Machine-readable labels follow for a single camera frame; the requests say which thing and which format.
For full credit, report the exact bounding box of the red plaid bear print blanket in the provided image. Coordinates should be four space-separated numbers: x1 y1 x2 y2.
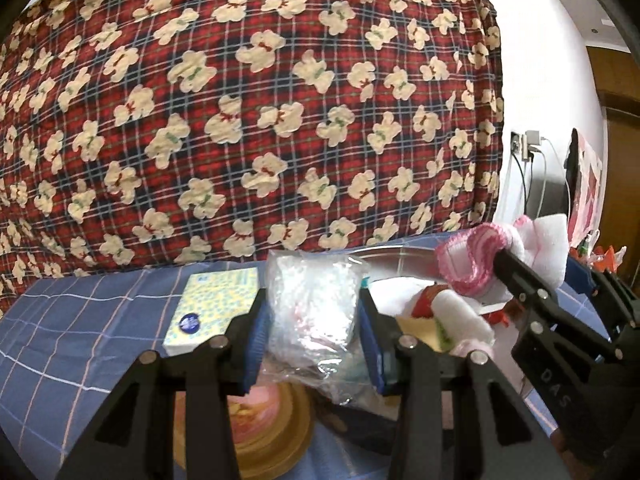
0 0 506 307

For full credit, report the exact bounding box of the wooden door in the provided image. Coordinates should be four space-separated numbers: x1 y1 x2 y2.
584 44 640 262

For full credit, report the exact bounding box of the black flat screen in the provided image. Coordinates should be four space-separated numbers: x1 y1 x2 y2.
563 128 584 222

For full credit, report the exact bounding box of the red and gold satin pouch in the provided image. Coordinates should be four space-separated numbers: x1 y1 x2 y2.
397 284 452 352

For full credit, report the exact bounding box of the white wall socket with chargers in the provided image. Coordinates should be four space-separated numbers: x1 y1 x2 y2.
510 130 547 163

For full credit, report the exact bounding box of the clear plastic bag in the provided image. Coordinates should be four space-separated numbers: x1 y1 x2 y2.
262 249 372 407

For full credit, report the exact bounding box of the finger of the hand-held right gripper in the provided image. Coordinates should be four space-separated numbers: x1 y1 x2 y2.
567 259 640 347
492 249 617 362

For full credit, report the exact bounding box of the blue plaid tablecloth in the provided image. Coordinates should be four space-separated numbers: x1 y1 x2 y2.
0 255 640 480

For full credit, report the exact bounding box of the pink wall poster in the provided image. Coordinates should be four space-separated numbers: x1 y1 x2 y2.
575 134 607 247

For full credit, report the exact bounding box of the white charger cable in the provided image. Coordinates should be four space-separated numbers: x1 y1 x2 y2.
540 136 561 218

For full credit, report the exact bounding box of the stainless steel basin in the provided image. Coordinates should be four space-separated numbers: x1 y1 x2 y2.
350 242 527 322

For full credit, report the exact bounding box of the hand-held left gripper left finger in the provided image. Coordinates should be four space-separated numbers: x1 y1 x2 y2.
57 288 272 480

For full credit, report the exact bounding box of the dotted white tissue pack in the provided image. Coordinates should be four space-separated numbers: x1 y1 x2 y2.
162 267 262 359

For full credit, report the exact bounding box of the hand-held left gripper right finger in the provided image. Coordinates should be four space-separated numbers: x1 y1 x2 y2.
357 291 551 480

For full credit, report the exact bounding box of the pink and white towel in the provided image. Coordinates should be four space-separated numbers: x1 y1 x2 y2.
434 214 531 307

